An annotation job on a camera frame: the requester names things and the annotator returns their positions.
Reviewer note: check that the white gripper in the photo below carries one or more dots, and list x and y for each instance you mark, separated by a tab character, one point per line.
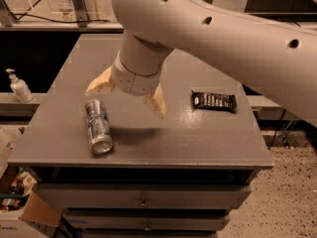
135	80

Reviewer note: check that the silver redbull can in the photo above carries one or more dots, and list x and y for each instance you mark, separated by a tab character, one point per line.
98	128

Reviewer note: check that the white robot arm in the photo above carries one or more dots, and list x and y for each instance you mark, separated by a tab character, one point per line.
276	60

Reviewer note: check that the black snack bar wrapper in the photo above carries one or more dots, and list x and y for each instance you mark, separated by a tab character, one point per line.
214	101

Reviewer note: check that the grey drawer cabinet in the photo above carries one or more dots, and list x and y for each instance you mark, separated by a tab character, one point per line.
176	177

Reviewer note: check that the white pump bottle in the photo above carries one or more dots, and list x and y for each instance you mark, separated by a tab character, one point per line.
19	87

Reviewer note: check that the cardboard box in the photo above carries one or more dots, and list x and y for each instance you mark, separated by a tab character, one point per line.
36	211

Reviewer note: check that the white box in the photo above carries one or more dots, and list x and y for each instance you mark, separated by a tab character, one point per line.
11	226

